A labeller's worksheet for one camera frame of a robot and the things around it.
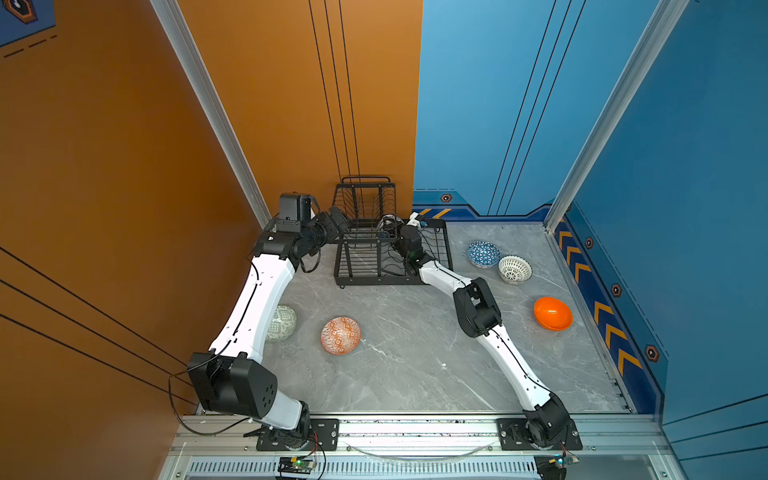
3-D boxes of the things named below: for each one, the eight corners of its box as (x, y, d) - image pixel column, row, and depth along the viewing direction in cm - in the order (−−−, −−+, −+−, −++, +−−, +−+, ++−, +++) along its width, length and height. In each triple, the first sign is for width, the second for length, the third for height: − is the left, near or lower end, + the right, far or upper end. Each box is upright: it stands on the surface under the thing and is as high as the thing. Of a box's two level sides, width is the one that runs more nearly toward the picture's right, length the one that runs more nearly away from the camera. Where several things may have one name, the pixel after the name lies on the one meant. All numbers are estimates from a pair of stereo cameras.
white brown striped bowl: (498, 285, 105) (503, 276, 100) (493, 263, 111) (497, 254, 106) (529, 285, 105) (535, 276, 100) (521, 263, 111) (527, 254, 106)
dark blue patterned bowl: (476, 271, 108) (479, 263, 105) (463, 251, 114) (465, 243, 110) (500, 263, 111) (504, 255, 107) (487, 244, 116) (490, 236, 113)
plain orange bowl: (535, 334, 93) (543, 326, 88) (526, 304, 100) (532, 295, 95) (568, 334, 93) (577, 326, 88) (556, 304, 100) (564, 295, 95)
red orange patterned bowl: (320, 355, 88) (318, 350, 85) (326, 322, 95) (323, 316, 91) (358, 355, 88) (357, 350, 85) (361, 322, 95) (360, 316, 91)
